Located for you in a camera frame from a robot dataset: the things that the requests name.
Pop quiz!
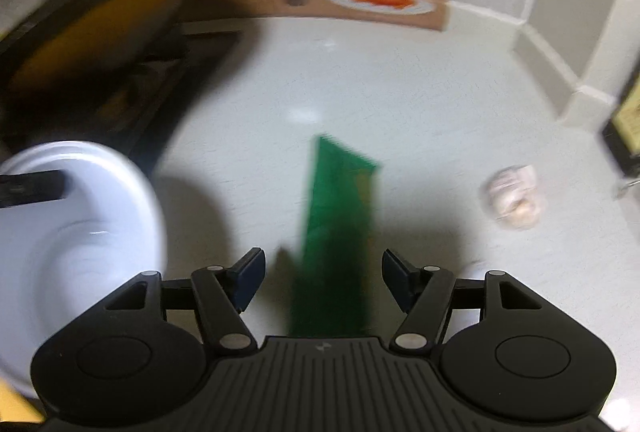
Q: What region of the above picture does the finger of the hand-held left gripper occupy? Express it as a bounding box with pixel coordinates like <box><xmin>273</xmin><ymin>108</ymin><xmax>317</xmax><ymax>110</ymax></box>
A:
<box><xmin>0</xmin><ymin>169</ymin><xmax>69</xmax><ymax>209</ymax></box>

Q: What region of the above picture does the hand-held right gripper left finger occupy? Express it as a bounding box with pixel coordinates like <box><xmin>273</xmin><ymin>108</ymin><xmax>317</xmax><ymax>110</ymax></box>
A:
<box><xmin>102</xmin><ymin>248</ymin><xmax>266</xmax><ymax>353</ymax></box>

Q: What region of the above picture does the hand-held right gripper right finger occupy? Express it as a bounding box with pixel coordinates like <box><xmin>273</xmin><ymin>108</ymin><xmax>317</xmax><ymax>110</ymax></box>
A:
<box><xmin>381</xmin><ymin>249</ymin><xmax>546</xmax><ymax>353</ymax></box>

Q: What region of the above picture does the green snack packet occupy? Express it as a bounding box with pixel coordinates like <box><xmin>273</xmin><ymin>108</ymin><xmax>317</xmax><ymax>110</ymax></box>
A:
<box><xmin>286</xmin><ymin>135</ymin><xmax>383</xmax><ymax>339</ymax></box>

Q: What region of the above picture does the crumpled clear plastic wrapper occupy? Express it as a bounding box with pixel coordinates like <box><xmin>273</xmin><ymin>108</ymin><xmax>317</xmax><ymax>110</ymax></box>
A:
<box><xmin>479</xmin><ymin>164</ymin><xmax>542</xmax><ymax>230</ymax></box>

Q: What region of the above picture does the yellow flat object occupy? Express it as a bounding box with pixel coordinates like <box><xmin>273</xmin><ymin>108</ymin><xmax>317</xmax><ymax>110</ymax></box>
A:
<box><xmin>0</xmin><ymin>381</ymin><xmax>47</xmax><ymax>424</ymax></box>

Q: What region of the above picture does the yellow and black box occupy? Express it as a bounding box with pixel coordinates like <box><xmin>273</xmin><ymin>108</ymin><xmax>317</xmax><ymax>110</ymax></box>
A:
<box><xmin>601</xmin><ymin>76</ymin><xmax>640</xmax><ymax>179</ymax></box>

